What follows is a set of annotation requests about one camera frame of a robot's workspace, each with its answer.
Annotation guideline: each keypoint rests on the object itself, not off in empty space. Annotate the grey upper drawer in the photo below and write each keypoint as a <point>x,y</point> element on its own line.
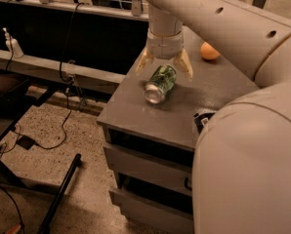
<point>148,168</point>

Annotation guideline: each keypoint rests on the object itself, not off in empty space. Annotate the green soda can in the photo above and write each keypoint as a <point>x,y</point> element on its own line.
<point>160,84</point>

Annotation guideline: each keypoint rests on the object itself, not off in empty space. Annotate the grey metal rail ledge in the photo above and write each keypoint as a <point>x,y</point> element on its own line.
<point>47,69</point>

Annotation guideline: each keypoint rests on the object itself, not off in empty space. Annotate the black metal floor bar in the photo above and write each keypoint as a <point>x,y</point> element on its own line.
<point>45,225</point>

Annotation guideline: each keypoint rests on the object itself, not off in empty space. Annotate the black drawer handle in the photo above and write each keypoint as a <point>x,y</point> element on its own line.
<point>186,184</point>

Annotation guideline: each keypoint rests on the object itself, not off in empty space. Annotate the grey lower drawer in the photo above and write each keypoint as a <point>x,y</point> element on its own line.
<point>151,213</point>

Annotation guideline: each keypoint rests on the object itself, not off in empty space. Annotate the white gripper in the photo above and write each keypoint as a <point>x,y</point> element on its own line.
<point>164,48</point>

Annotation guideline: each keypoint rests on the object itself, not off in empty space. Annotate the dark blue snack packet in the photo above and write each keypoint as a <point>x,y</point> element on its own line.
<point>201,119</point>

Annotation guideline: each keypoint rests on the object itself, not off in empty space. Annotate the dark side desk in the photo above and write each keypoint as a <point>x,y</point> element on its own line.
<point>13,104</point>

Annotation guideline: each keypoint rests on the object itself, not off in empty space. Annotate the grey drawer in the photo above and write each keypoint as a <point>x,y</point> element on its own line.
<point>148,168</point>
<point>151,213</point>

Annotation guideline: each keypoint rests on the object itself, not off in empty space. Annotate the black power adapter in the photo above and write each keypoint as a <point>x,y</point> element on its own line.
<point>25,142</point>

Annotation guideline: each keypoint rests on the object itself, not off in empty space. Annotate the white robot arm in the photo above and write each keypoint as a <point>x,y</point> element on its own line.
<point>241,173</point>

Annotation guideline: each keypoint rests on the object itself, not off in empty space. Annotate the orange fruit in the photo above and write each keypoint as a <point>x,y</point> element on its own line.
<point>208,52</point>

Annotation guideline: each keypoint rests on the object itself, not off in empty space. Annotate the white spray bottle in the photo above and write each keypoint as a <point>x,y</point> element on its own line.
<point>13,45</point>

